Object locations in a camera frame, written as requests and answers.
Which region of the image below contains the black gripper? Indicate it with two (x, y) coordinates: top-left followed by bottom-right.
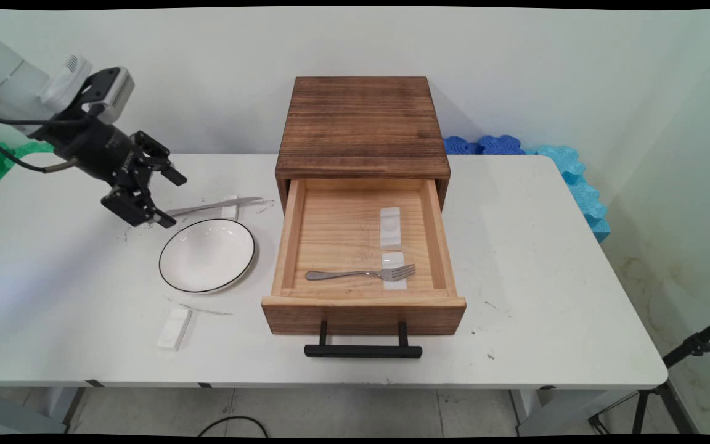
(35, 114), (189, 230)

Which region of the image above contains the silver table knife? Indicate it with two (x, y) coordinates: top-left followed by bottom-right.
(166, 197), (264, 218)

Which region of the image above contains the silver metal fork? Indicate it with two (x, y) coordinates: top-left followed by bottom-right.
(304, 264), (417, 284)

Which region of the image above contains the white bowl with black rim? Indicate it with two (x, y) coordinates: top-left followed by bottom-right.
(158, 218), (256, 294)

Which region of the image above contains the dark wooden drawer cabinet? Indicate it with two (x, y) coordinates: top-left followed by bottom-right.
(275, 76), (451, 213)

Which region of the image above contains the white table leg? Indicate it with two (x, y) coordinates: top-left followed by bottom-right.
(510, 387), (639, 437)
(47, 387), (88, 426)

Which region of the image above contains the long white ceramic cutlery rest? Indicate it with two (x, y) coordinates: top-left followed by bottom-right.
(380, 207), (402, 251)

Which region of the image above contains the light wooden drawer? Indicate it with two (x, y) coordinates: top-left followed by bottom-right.
(261, 178), (467, 337)

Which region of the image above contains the dark blue foam mat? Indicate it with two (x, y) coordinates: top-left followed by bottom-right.
(443, 135), (526, 155)

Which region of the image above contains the light blue foam mat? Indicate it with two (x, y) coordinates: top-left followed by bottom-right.
(524, 144), (612, 243)

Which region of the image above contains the black tripod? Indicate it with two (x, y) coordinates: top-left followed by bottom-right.
(588, 311), (710, 435)

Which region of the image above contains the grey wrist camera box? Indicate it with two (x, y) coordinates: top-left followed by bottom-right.
(78, 67), (136, 124)

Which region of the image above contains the white ribbed camera mount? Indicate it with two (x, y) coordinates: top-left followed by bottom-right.
(39, 54), (94, 107)

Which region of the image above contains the black camera cable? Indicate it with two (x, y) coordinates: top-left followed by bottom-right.
(0, 108), (88, 128)

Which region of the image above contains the black floor cable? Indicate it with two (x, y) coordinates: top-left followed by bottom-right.
(197, 416), (269, 437)

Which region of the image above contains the black drawer handle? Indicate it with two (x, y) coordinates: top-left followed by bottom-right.
(304, 319), (423, 360)

